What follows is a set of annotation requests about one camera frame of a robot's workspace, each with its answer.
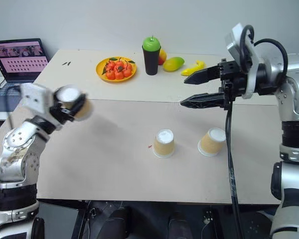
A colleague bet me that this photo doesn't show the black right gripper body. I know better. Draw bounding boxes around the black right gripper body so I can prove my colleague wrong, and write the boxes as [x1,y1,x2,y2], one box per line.
[217,58,248,111]

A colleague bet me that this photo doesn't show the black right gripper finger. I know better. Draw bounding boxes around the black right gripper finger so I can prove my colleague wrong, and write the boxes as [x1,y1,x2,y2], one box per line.
[179,92,226,110]
[183,65,222,86]

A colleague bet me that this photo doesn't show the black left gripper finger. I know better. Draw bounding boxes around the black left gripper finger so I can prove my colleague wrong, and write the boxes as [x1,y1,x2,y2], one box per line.
[68,93,88,118]
[52,89,63,108]

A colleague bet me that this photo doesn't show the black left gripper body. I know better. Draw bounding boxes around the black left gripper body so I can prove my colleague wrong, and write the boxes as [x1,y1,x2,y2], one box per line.
[48,102,76,130]

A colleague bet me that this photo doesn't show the tan ribbed paper cup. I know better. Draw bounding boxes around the tan ribbed paper cup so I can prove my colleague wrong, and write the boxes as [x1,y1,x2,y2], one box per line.
[152,128,175,159]
[56,84,94,122]
[197,127,227,157]

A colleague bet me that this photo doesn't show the yellow toy banana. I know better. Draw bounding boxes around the yellow toy banana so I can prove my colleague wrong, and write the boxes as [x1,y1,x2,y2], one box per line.
[181,60,206,76]

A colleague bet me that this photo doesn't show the yellow green toy mango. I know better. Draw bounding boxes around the yellow green toy mango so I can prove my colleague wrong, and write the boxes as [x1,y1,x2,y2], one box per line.
[162,56,185,73]

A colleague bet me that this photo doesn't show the yellow round plate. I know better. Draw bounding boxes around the yellow round plate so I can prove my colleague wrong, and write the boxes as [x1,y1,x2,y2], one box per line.
[95,55,138,83]

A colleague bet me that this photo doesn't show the red yellow toy peach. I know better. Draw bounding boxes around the red yellow toy peach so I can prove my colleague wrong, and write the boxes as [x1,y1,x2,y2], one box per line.
[158,49,167,66]

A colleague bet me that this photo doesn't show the tall black cup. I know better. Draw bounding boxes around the tall black cup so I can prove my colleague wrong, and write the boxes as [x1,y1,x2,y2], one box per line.
[142,44,161,76]

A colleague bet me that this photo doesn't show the open laptop computer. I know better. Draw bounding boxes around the open laptop computer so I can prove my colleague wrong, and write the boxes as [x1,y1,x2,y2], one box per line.
[0,38,51,113]

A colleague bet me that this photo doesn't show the green toy apple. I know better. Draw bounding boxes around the green toy apple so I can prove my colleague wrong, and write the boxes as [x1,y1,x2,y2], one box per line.
[142,35,161,53]

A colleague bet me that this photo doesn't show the dark rounded shape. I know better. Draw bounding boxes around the dark rounded shape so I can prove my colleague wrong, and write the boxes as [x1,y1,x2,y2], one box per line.
[102,206,131,239]
[167,211,190,239]

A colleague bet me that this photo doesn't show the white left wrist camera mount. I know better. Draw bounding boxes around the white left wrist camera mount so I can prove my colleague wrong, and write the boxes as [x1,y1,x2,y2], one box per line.
[19,83,54,116]

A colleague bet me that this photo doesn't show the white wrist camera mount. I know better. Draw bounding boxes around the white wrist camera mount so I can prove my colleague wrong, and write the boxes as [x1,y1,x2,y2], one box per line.
[19,83,54,116]
[224,23,261,100]

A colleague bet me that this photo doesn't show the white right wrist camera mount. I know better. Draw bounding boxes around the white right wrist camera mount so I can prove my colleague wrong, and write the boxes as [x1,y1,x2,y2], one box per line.
[224,23,261,100]

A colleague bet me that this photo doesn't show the black looped right arm cable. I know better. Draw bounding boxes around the black looped right arm cable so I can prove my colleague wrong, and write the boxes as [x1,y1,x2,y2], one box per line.
[240,24,289,78]

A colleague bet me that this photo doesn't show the black straight right gripper cable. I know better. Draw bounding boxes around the black straight right gripper cable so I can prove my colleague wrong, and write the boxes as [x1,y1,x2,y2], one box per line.
[225,81,246,239]

